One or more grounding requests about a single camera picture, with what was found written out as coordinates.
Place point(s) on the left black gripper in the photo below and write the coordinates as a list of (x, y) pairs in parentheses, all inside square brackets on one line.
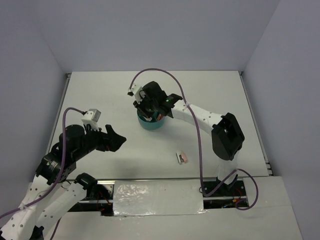
[(111, 141)]

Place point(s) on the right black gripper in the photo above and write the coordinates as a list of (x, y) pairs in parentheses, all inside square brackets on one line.
[(139, 106)]

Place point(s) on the orange transparent cap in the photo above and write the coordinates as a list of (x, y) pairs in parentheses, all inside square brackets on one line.
[(159, 117)]

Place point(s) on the pink white stapler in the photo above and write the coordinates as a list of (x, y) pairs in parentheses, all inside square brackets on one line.
[(181, 157)]

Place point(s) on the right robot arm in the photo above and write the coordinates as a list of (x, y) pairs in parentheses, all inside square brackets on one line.
[(226, 134)]

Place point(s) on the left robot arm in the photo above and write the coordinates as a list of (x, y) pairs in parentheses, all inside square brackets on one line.
[(38, 212)]

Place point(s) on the teal round organizer container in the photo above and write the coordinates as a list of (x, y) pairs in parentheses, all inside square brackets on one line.
[(152, 125)]

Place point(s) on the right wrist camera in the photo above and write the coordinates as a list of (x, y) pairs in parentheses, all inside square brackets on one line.
[(137, 92)]

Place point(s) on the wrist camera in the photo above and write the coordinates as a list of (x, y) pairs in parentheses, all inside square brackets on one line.
[(90, 120), (137, 92)]

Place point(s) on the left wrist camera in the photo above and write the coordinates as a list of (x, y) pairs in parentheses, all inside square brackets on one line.
[(90, 120)]

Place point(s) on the foil covered base plate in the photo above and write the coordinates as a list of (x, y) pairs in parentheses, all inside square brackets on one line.
[(157, 198)]

